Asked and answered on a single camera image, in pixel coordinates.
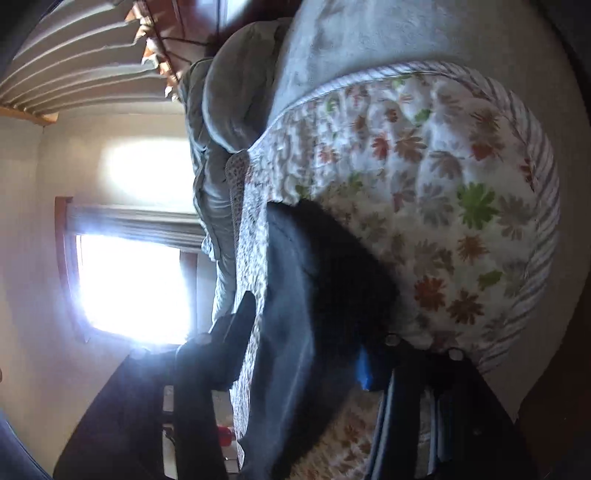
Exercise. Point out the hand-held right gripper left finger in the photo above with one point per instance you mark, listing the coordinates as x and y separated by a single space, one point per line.
233 334

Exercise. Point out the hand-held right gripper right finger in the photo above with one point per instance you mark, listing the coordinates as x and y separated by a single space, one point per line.
365 369

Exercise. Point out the black pants with red stripe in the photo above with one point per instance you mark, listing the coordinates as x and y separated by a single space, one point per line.
314 300

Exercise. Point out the small red object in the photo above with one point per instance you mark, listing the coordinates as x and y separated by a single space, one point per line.
224 436

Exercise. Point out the wooden framed window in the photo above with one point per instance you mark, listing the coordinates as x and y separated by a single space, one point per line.
134 290

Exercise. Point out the grey window blind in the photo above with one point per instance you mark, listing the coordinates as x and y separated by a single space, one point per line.
138 226

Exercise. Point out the floral quilt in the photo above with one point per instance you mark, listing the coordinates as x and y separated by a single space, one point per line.
415 184

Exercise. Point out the grey pillows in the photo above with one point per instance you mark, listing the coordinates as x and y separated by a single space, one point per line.
221 129

